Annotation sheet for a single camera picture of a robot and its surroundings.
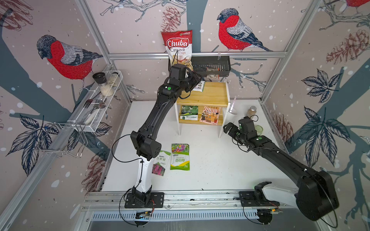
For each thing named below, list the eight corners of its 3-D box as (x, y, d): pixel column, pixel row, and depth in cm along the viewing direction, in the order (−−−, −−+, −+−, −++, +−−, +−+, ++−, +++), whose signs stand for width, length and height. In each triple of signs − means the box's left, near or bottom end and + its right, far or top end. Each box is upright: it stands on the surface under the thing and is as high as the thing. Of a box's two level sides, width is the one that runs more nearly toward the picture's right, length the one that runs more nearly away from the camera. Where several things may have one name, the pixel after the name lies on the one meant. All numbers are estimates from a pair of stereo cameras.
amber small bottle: (247, 118, 108) (251, 111, 102) (245, 112, 112) (249, 105, 105) (254, 118, 108) (258, 111, 102) (252, 112, 112) (255, 105, 105)
